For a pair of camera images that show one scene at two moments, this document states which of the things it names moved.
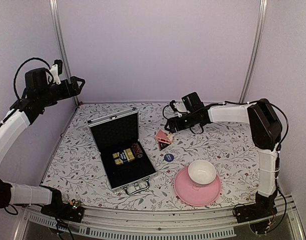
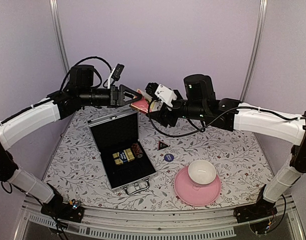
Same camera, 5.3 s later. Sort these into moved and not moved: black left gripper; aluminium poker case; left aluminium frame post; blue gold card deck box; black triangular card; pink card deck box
Moved: pink card deck box; black left gripper
Not moved: left aluminium frame post; blue gold card deck box; black triangular card; aluminium poker case
